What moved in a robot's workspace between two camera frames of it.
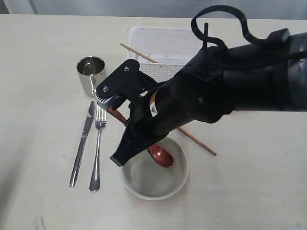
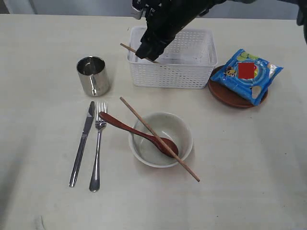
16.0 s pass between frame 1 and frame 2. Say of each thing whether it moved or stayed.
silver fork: stayed
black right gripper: moved
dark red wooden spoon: moved
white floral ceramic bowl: moved
